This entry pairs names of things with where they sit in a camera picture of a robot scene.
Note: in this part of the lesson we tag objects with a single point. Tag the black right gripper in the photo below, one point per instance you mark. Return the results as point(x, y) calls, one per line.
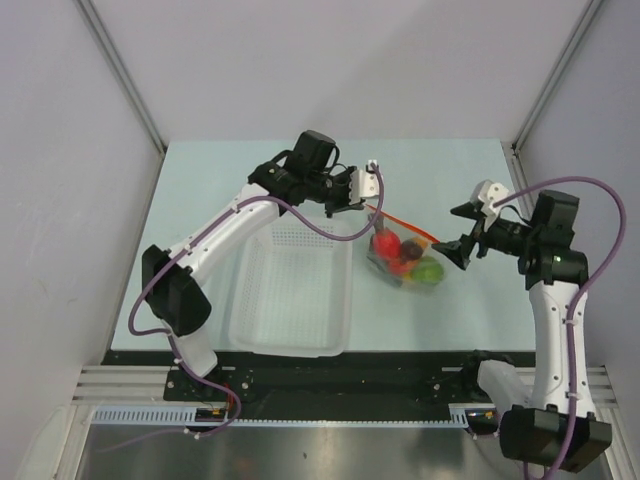
point(460, 251)

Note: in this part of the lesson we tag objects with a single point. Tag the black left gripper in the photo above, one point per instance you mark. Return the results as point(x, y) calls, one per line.
point(344, 204)

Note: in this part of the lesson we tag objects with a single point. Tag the green custard apple toy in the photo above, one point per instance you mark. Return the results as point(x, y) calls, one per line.
point(428, 272)

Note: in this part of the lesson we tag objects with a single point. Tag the dark red toy fruit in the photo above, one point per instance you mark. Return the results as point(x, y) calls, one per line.
point(412, 249)

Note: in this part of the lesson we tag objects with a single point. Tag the clear zip top bag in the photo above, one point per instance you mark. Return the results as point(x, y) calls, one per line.
point(404, 231)

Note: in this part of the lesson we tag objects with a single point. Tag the red toy apple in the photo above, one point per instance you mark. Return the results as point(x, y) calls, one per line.
point(386, 244)

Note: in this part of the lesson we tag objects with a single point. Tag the red orange toy mango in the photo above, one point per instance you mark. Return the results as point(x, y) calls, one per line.
point(399, 268)

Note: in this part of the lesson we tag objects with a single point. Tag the grey toy fish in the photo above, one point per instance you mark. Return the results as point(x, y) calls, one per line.
point(380, 230)

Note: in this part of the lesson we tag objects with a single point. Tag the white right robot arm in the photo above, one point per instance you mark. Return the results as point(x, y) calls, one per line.
point(553, 422)

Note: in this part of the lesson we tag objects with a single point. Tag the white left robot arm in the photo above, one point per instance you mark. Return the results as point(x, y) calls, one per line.
point(173, 278)

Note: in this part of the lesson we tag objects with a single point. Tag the white perforated plastic basket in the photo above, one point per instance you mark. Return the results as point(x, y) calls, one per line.
point(293, 294)

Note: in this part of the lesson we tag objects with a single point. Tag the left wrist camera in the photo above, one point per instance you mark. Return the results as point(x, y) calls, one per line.
point(364, 183)

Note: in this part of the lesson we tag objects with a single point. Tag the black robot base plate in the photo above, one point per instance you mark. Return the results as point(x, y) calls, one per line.
point(359, 387)

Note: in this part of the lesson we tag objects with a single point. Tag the aluminium frame rail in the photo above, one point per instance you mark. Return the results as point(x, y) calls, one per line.
point(116, 64)

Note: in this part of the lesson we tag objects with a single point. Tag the white slotted cable duct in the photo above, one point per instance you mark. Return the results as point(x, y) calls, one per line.
point(144, 415)

